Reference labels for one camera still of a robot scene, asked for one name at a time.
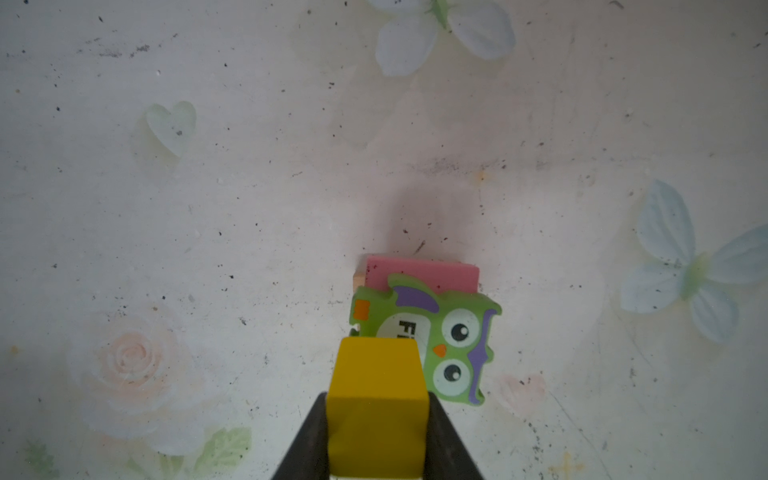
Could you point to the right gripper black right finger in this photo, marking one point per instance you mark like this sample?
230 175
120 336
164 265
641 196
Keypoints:
446 457

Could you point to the pink rectangular block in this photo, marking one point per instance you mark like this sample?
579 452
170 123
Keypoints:
439 276

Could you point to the yellow cube block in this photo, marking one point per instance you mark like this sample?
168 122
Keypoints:
377 410

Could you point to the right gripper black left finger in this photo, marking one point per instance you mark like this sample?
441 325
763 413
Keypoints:
307 457

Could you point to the green owl toy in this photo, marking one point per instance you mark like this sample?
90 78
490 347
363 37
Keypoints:
451 328

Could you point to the natural wood block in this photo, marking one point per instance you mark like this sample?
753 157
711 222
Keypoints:
359 278

